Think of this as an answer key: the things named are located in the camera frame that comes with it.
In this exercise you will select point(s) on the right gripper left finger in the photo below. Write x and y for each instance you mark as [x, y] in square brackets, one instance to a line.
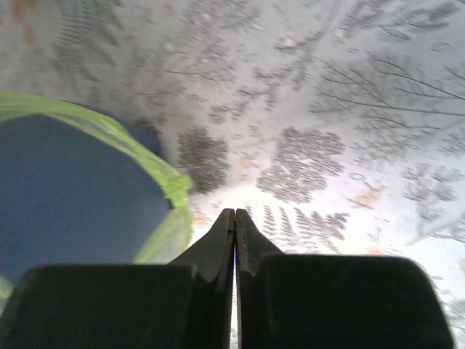
[183, 304]

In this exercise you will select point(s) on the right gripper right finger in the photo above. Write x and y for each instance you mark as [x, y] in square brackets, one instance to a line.
[328, 301]

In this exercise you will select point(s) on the green plastic trash bag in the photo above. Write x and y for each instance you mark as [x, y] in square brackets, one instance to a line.
[173, 235]

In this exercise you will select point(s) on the blue trash bin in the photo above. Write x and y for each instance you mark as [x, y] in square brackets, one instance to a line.
[67, 197]

